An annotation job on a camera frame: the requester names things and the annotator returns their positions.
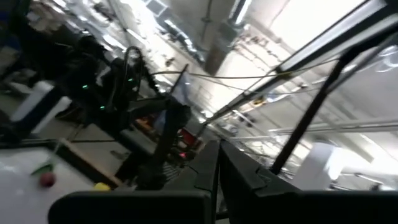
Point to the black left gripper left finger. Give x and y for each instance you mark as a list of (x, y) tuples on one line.
[(155, 205)]

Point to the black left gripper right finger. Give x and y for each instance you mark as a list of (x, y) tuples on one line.
[(280, 205)]

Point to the yellow tulip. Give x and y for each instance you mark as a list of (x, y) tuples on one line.
[(102, 187)]

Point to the dark red tulip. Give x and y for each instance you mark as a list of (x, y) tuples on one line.
[(47, 180)]

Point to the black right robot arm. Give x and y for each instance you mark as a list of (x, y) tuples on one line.
[(118, 93)]

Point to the white square pillar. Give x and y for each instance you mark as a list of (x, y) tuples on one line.
[(314, 165)]

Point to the black metal frame post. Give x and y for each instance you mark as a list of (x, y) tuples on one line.
[(311, 112)]

